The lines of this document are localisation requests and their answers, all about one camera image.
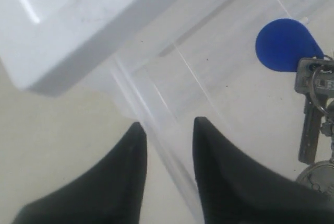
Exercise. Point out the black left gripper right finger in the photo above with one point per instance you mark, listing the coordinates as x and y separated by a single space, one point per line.
234 188

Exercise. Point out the key bunch with blue fob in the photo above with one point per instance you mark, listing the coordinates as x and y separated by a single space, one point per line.
286 45

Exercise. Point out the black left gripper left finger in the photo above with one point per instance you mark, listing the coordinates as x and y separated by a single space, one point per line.
110 192

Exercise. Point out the clear drawer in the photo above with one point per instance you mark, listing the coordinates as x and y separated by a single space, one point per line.
198 59

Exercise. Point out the white translucent drawer cabinet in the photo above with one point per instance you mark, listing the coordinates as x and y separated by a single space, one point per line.
47 46

